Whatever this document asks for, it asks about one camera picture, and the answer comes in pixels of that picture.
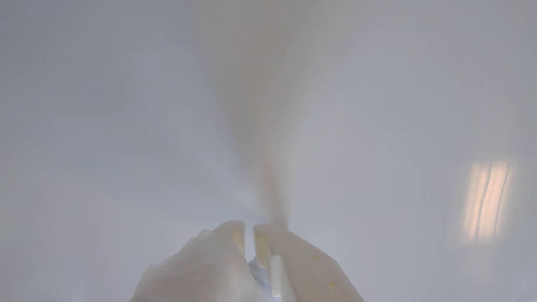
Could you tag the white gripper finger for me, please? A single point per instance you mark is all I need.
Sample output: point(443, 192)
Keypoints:
point(306, 272)
point(205, 268)

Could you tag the white whiteboard with metal frame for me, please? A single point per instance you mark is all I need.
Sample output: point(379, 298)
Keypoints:
point(126, 105)

